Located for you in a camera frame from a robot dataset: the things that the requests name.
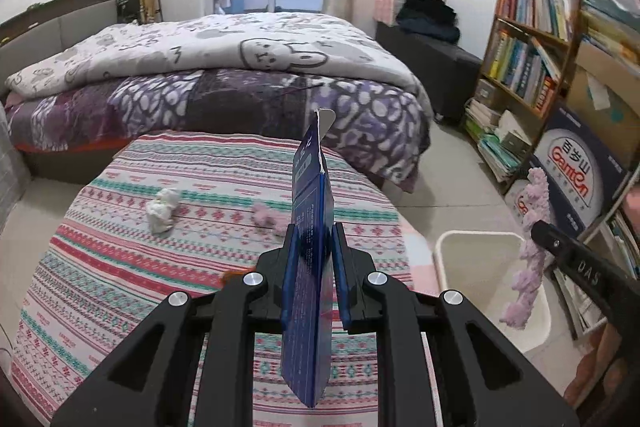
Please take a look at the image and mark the dark blue folded clothes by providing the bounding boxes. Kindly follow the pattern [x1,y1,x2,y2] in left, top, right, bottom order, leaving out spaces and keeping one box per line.
[397,17,462,44]

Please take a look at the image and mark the blue cardboard box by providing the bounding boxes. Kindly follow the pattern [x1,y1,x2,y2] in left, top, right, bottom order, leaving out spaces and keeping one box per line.
[279,108,337,408]

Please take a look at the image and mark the stack of shelf books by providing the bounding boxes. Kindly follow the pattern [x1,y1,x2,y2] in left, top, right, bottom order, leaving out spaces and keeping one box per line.
[552,206,640,340]

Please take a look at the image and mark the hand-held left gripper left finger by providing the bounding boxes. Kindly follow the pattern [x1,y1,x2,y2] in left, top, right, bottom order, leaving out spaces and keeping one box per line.
[50,223,301,427]

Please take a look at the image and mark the white plastic bin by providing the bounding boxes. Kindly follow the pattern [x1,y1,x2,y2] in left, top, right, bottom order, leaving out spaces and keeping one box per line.
[434,230,552,354]

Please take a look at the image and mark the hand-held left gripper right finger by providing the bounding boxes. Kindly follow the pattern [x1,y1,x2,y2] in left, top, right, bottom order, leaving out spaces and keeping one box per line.
[329,223,581,427]

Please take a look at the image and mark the round table with striped cloth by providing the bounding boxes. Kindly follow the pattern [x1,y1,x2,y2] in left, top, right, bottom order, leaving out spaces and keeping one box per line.
[10,133,417,427]

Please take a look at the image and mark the pink checkered cloth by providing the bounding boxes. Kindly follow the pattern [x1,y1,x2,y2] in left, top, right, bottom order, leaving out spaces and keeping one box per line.
[395,221,442,299]

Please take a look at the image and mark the row of colourful books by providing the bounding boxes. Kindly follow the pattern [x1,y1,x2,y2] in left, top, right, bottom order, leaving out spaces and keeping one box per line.
[486,28,562,116]

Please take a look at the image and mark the black storage bench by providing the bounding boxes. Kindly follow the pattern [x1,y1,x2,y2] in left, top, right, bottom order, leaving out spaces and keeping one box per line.
[374,20,484,124]

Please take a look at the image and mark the stack of papers and folders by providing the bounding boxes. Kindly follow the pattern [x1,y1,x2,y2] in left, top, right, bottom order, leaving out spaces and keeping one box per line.
[579,0,640,74]

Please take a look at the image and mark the brown cardboard box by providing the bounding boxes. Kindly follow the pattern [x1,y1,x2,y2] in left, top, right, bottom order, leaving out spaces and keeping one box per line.
[564,41,640,158]

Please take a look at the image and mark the pink fuzzy cloth strip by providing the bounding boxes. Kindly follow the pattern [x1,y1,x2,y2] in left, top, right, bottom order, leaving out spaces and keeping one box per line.
[500,167,552,330]

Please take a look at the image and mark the grey padded headboard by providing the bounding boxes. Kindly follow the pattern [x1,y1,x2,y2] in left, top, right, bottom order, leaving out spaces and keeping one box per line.
[0,0,119,94]

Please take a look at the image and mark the pile of flat books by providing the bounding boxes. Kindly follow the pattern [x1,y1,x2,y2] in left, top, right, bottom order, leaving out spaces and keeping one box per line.
[464,78,534,184]

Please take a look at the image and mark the bed with printed quilt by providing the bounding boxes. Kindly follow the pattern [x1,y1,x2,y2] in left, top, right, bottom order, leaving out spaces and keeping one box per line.
[0,11,434,194]

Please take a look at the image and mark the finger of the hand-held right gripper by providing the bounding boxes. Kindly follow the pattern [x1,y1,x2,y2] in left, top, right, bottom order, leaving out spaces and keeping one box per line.
[529,220,568,255]

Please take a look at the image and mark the row of upright books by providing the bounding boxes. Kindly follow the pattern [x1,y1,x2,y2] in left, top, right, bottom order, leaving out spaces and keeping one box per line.
[499,0,577,41]

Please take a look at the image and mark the person's right hand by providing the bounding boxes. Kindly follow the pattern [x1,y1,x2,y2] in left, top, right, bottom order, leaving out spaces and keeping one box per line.
[564,321,640,414]

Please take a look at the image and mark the pink sock on table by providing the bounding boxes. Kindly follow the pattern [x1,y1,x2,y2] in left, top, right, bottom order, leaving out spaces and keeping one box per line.
[249,202,292,235]

